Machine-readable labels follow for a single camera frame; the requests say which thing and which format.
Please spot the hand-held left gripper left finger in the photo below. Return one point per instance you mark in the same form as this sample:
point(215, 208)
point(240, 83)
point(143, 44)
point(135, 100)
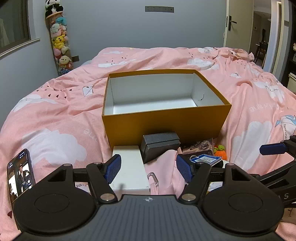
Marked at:
point(112, 168)

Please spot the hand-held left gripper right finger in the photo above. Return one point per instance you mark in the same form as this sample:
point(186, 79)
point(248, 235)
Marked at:
point(185, 168)

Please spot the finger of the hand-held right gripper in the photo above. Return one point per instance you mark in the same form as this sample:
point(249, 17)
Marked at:
point(278, 173)
point(272, 148)

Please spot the pink mini backpack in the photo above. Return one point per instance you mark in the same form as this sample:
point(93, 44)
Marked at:
point(168, 172)

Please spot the white box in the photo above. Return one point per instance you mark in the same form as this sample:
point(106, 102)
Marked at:
point(129, 166)

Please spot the blue card with white label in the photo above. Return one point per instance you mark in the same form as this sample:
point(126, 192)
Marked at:
point(205, 160)

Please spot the pink printed card box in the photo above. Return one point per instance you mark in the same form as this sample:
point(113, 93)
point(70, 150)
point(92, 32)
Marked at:
point(198, 145)

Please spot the black textured box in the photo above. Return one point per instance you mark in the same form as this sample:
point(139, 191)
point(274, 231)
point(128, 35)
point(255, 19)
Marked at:
point(159, 144)

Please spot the orange crochet carrot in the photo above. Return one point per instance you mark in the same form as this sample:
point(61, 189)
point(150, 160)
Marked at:
point(219, 153)

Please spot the orange cardboard box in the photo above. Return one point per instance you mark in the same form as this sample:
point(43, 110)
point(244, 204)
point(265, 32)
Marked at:
point(161, 125)

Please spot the pink printed blanket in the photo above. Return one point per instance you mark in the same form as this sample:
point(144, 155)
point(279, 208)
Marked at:
point(57, 111)

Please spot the black smartphone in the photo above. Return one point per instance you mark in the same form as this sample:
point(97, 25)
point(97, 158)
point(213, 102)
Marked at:
point(19, 176)

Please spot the dark wooden chair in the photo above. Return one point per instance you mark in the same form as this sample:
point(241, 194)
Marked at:
point(261, 52)

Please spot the white door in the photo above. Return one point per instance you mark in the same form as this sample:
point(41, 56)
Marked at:
point(238, 37)

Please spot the clear tube of plush toys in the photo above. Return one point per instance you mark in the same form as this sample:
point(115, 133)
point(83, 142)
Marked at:
point(60, 44)

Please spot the panda plush toy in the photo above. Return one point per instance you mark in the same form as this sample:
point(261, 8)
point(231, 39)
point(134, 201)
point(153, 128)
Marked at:
point(52, 6)

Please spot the window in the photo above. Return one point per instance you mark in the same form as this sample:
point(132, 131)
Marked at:
point(11, 23)

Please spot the small wall socket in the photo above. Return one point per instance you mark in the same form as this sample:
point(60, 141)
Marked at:
point(75, 58)

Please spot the grey wall socket strip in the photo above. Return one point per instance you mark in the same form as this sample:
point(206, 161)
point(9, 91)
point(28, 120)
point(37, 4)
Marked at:
point(159, 9)

